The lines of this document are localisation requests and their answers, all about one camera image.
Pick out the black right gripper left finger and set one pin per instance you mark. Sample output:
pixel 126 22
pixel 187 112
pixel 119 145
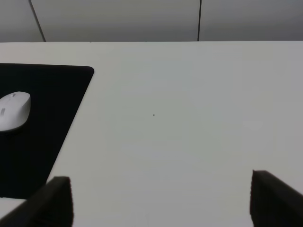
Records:
pixel 50 206

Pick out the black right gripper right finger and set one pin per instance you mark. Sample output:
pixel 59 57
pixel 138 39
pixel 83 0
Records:
pixel 273 203

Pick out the white computer mouse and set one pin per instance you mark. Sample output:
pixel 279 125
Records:
pixel 14 110

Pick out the black mouse pad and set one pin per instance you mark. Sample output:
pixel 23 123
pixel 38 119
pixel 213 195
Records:
pixel 28 154

